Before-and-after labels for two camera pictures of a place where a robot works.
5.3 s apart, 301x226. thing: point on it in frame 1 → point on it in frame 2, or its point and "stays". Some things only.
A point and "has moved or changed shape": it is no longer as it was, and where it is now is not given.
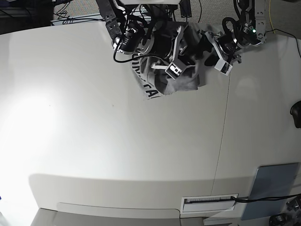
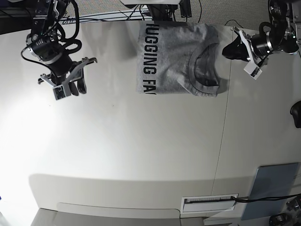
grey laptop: [272, 181] stays
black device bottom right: [281, 219] stays
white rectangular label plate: [207, 203] stays
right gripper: [164, 45] → [63, 66]
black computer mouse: [296, 111] stays
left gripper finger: [221, 54] → [246, 44]
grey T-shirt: [151, 71] has moved or changed shape
